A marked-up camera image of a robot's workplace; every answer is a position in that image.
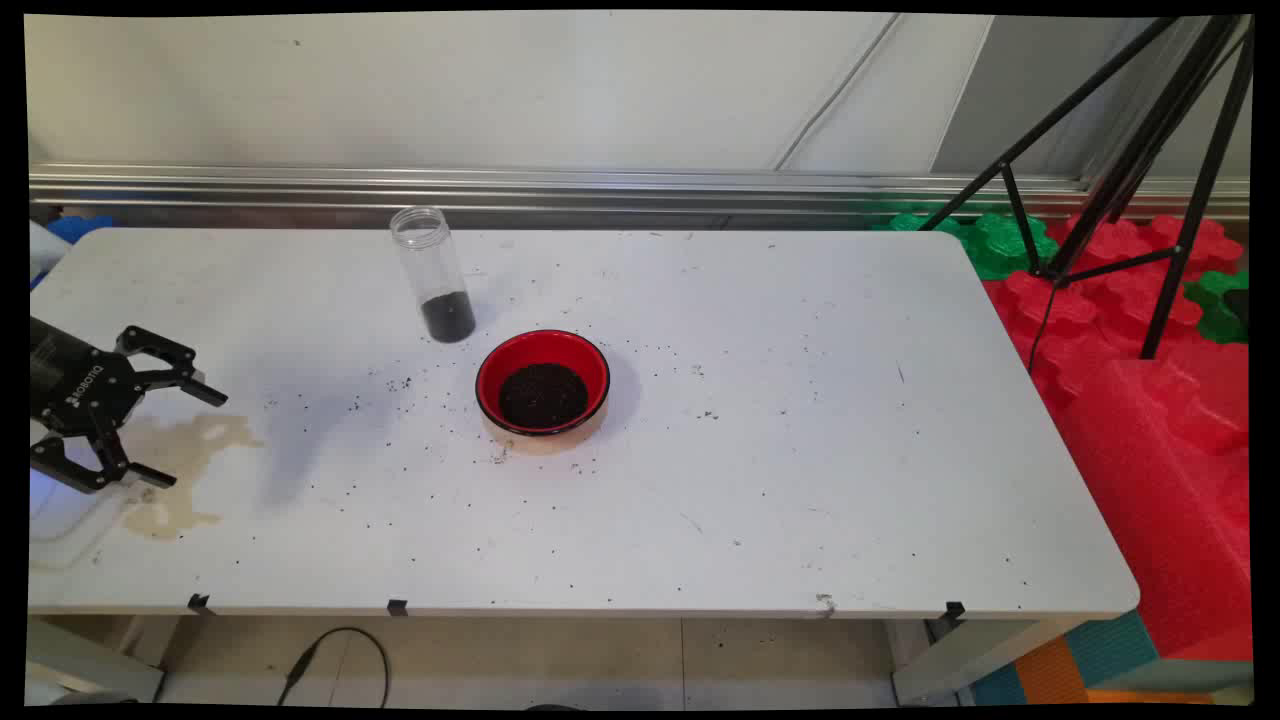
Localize large red foam block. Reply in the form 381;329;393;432
1055;340;1253;661

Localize blue foam piece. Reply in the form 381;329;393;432
45;214;121;246

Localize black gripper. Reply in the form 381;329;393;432
30;318;229;494

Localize black seeds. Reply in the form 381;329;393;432
498;362;590;431
420;291;477;344

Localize orange foam floor tile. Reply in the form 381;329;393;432
1015;635;1091;706

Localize black floor cable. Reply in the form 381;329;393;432
278;627;391;707

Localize clear plastic jar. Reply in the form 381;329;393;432
389;206;477;344

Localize white wall conduit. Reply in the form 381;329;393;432
775;15;901;171

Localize thin black tripod cable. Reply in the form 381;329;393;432
1028;280;1061;376

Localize grey table leg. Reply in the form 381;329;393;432
28;615;166;703
893;615;1086;706

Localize red bowl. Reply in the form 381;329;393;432
475;329;612;456

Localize black seeds in bowl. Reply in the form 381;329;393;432
498;362;590;431

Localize red foam puzzle mats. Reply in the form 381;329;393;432
985;212;1249;411

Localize aluminium wall rail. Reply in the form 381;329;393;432
30;163;1251;221

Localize black tripod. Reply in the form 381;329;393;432
918;15;1256;361

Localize green foam puzzle piece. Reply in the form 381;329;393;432
1185;268;1251;346
875;210;1059;281

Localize teal foam floor tile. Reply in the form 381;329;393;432
1065;610;1161;691

